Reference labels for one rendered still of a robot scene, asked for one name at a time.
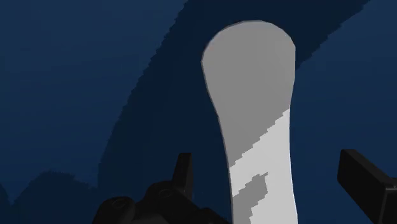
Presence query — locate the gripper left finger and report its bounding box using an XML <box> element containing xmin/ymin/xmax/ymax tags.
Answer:
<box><xmin>92</xmin><ymin>152</ymin><xmax>232</xmax><ymax>224</ymax></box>

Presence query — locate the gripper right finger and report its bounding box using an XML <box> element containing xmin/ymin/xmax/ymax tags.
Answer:
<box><xmin>337</xmin><ymin>148</ymin><xmax>397</xmax><ymax>224</ymax></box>

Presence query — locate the white flat rounded paddle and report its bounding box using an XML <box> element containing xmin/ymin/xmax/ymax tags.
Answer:
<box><xmin>200</xmin><ymin>20</ymin><xmax>299</xmax><ymax>224</ymax></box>

